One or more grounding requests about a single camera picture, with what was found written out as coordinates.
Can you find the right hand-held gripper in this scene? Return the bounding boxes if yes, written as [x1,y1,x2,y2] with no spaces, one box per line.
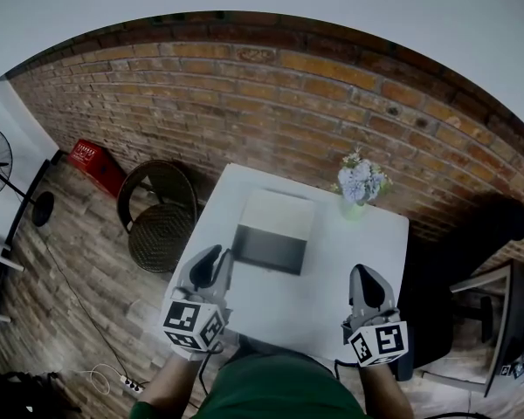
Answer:
[340,263,410,368]

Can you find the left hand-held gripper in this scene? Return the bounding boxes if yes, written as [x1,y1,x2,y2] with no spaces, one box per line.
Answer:
[160,244,236,353]

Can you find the grey drawer box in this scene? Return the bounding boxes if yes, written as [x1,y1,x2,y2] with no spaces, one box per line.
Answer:
[231,188,318,278]

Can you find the person's right forearm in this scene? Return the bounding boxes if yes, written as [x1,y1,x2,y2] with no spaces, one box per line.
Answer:
[357,363,416,419]

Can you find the person's left forearm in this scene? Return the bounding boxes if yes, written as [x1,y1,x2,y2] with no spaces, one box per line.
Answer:
[146,355,205,416]

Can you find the person's left hand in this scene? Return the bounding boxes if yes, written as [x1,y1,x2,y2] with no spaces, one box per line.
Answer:
[169,340,214,362]

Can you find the brown wicker chair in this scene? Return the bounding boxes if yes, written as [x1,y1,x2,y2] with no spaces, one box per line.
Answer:
[116,159,200,274]

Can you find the pale green vase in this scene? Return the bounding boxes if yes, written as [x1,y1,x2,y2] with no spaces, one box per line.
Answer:
[339,196,368,222]

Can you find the black office chair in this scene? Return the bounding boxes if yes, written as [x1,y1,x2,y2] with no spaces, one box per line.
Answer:
[395,194,524,381]

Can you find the blue artificial flowers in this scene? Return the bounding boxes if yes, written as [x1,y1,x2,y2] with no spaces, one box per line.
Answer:
[330,146,394,207]

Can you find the white power strip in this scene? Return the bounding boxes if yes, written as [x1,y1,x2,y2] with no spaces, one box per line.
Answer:
[120,374,144,395]

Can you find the person's green shirt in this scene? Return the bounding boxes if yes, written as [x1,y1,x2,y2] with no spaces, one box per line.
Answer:
[128,351,372,419]

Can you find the black desk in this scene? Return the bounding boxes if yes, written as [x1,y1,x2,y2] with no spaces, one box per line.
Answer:
[418,258,524,399]

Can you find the black equipment stand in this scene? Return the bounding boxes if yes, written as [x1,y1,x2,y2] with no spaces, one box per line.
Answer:
[0,364,84,419]

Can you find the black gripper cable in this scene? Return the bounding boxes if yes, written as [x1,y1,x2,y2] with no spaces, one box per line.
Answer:
[334,358,360,382]
[198,342,224,396]

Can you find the long black floor cable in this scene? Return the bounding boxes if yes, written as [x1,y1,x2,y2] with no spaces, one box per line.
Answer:
[38,229,128,380]

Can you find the white coiled cable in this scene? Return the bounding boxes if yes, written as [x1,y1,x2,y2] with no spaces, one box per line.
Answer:
[80,363,123,395]

